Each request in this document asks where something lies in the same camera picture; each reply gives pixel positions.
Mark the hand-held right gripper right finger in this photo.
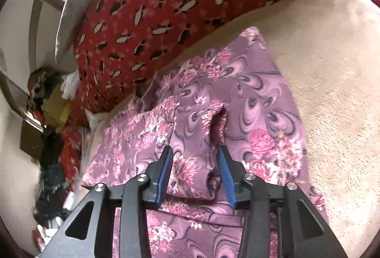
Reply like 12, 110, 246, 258
216, 145, 349, 258

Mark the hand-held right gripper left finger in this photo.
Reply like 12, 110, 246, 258
38, 145, 174, 258

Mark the purple floral garment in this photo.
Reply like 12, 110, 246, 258
80, 27, 330, 258

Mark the dark clothes heap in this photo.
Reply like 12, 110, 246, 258
31, 126, 76, 230

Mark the yellow cardboard box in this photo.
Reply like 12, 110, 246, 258
44, 88, 73, 131

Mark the white plastic bag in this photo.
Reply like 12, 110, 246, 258
61, 72, 81, 101

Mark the beige fleece blanket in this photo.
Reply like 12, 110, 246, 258
133, 0, 380, 249

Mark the grey pillow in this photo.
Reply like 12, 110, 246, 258
55, 0, 149, 64

